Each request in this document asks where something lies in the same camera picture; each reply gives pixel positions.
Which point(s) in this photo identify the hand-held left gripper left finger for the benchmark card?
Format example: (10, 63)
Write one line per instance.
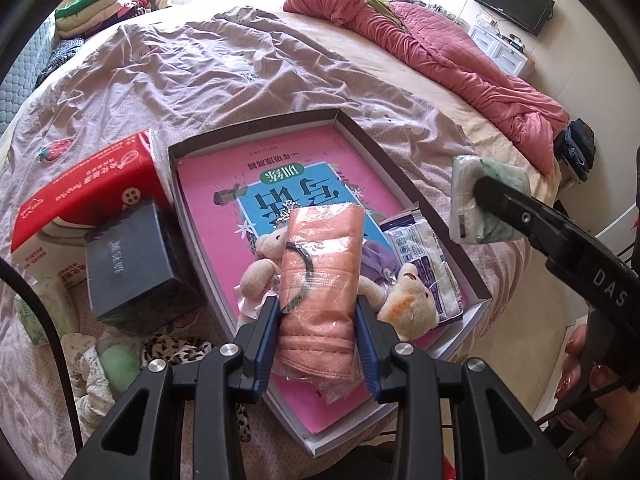
(265, 345)

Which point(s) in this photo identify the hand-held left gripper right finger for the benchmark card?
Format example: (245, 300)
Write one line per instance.
(367, 350)

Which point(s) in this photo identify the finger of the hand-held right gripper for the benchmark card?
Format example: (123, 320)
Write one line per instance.
(520, 215)

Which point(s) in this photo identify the pink towel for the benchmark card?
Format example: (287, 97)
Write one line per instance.
(320, 330)

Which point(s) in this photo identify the green tissue pack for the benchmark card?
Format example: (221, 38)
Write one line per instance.
(42, 315)
(465, 210)

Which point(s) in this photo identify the beige plush bear purple dress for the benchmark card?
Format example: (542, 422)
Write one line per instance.
(407, 305)

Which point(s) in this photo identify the leopard print cloth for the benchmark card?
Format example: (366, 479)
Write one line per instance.
(170, 350)

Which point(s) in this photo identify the white wipes packet purple print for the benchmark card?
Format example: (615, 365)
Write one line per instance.
(425, 260)

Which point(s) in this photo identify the green sponge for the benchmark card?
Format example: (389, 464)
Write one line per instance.
(117, 367)

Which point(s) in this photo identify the white floral cloth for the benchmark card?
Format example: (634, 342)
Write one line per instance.
(82, 360)

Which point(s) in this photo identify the dark-rimmed cardboard box tray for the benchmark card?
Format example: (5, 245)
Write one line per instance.
(250, 135)

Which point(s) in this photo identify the person's right hand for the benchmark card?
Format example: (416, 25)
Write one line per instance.
(575, 380)

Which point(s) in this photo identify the dark blue bag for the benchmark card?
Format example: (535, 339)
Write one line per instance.
(575, 150)

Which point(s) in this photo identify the black box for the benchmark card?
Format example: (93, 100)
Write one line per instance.
(135, 260)

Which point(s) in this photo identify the white drawer cabinet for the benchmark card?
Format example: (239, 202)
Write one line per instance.
(500, 50)

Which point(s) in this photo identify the pink quilt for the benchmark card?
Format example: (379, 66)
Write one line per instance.
(450, 60)

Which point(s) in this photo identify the pink book with blue panel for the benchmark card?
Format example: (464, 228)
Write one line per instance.
(220, 175)

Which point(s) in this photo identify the cream bed sheet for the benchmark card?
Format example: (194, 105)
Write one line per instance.
(390, 75)

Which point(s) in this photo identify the red and white tissue box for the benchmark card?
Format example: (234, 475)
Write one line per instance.
(75, 185)

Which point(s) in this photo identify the green cloth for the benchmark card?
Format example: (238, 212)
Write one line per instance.
(375, 5)

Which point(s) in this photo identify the lilac patterned quilt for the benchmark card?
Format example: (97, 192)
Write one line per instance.
(200, 70)

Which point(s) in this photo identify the dark patterned cloth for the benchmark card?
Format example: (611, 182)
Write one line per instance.
(62, 57)

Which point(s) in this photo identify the grey quilted headboard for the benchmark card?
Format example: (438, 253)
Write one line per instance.
(25, 65)

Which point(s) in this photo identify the stack of folded blankets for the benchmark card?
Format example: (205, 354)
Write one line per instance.
(100, 7)

